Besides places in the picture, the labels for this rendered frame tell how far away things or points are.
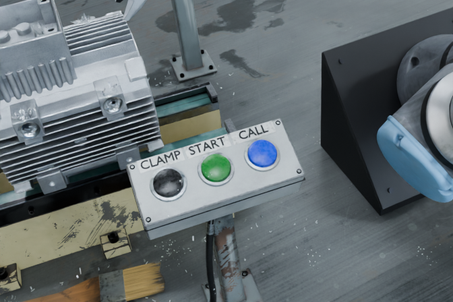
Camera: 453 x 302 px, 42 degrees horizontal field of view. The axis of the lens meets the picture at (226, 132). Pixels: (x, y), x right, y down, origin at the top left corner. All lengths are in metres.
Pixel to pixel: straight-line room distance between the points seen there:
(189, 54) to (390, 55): 0.42
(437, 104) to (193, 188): 0.27
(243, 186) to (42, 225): 0.36
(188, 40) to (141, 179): 0.58
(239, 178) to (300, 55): 0.64
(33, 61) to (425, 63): 0.53
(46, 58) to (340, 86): 0.41
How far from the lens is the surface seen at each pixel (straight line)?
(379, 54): 0.91
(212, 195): 0.59
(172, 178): 0.58
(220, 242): 0.69
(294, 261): 0.84
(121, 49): 0.74
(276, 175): 0.60
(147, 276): 0.85
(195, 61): 1.17
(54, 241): 0.89
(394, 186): 0.89
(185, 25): 1.12
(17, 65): 0.72
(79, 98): 0.73
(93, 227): 0.88
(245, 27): 1.30
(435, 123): 0.65
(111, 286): 0.85
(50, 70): 0.73
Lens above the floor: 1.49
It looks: 42 degrees down
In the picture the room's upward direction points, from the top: 8 degrees counter-clockwise
